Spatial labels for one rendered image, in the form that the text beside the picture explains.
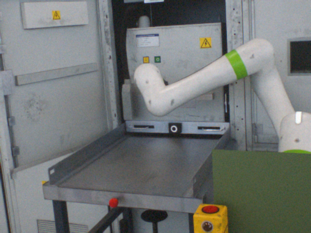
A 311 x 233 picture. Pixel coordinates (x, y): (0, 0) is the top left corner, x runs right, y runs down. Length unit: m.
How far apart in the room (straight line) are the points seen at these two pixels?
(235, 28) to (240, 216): 0.95
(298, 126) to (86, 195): 0.77
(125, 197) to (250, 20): 0.95
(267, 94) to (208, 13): 1.17
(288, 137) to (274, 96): 0.36
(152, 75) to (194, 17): 1.18
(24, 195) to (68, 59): 0.96
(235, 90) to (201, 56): 0.23
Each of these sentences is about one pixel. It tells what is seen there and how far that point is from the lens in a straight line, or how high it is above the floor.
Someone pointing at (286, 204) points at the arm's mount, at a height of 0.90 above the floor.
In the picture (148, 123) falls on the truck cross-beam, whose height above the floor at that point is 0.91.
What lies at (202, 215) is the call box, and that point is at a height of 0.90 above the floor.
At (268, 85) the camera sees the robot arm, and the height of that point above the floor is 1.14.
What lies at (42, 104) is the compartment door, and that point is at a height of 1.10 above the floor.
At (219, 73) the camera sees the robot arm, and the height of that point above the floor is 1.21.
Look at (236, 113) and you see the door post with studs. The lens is 2.06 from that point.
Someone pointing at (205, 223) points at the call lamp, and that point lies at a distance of 1.23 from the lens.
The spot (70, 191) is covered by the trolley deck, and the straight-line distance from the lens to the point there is 1.66.
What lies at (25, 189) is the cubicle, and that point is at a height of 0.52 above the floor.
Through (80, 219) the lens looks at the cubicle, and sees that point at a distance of 2.54.
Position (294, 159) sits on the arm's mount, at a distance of 1.25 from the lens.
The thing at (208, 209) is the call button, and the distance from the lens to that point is 1.25.
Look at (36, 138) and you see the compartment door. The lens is 2.00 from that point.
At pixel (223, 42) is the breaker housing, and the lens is 2.10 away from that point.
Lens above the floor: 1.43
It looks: 11 degrees down
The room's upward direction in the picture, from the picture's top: 4 degrees counter-clockwise
